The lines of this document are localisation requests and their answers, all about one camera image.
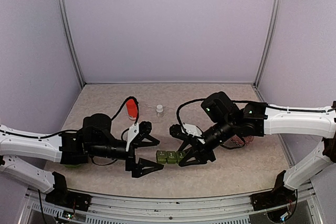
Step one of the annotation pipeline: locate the aluminium frame post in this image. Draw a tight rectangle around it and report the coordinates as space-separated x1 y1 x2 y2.
57 0 86 89
254 0 281 89

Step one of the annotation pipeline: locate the right aluminium frame post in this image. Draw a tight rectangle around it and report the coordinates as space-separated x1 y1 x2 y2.
254 0 281 89

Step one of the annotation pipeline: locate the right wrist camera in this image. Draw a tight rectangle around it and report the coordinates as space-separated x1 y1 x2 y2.
169 123 205 144

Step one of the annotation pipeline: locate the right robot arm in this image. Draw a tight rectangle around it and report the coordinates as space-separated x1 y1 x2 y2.
177 91 335 205

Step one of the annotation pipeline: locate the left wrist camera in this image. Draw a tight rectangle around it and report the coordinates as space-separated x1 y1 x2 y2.
125 121 152 152

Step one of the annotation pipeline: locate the green plate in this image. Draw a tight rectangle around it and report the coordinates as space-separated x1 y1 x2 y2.
63 164 81 168

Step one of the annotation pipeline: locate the small clear white-capped bottle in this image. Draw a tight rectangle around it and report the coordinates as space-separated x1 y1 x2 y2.
155 104 164 117

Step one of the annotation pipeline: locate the red pill bottle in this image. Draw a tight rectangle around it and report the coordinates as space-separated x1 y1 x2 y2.
126 99 138 121

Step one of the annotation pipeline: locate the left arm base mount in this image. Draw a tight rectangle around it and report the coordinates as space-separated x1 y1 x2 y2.
45 189 92 212

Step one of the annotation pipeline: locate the left aluminium frame post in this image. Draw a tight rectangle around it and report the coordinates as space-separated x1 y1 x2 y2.
57 0 86 89

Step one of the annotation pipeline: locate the green weekly pill organizer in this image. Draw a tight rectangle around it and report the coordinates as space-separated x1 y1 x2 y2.
155 150 185 164

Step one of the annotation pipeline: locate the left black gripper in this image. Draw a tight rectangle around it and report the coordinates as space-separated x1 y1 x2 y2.
88 138 164 178

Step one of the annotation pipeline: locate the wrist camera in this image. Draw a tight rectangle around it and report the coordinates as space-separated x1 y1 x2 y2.
125 121 152 152
169 123 205 144

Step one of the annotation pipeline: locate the red patterned oval tin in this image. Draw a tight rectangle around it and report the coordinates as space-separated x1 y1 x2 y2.
230 135 254 147

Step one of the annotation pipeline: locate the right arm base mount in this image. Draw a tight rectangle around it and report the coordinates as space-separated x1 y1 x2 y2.
250 190 297 211

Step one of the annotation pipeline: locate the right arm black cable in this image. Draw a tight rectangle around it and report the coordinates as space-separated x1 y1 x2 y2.
176 98 266 130

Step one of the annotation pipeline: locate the front aluminium rail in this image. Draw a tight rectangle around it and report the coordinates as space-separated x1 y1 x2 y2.
18 187 323 224

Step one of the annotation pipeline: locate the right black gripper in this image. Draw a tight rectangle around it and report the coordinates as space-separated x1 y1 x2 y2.
177 116 236 166

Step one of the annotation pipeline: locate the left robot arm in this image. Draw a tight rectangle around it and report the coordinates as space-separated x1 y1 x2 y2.
1 113 164 207

